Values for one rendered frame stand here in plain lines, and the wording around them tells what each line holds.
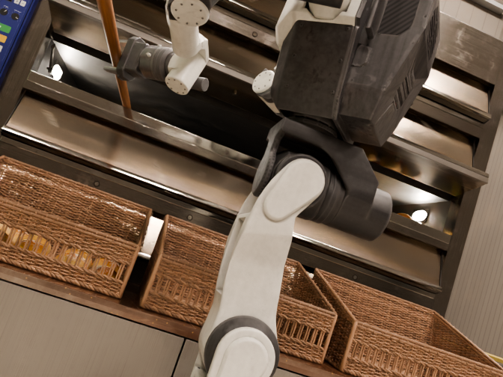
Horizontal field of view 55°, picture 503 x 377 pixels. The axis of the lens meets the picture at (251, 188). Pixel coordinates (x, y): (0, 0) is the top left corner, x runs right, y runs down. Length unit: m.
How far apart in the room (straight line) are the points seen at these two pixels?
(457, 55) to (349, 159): 1.46
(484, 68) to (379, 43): 1.49
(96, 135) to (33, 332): 0.82
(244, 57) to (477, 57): 1.06
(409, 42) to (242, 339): 0.63
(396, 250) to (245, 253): 1.25
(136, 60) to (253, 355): 0.81
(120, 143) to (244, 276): 1.06
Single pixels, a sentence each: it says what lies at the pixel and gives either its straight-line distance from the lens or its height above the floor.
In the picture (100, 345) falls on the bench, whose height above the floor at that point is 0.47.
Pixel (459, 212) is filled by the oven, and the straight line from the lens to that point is 2.25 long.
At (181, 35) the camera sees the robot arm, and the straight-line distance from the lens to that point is 1.13.
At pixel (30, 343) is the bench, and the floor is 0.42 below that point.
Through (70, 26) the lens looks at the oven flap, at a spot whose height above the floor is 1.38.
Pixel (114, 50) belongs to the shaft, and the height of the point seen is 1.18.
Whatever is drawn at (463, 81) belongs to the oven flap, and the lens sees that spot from 2.40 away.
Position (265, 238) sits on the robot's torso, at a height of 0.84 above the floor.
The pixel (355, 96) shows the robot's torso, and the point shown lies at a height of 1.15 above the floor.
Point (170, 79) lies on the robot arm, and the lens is 1.23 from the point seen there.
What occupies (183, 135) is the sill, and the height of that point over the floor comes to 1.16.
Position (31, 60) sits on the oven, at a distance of 1.99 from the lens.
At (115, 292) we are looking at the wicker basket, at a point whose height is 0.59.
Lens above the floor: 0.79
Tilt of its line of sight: 8 degrees up
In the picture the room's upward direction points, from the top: 19 degrees clockwise
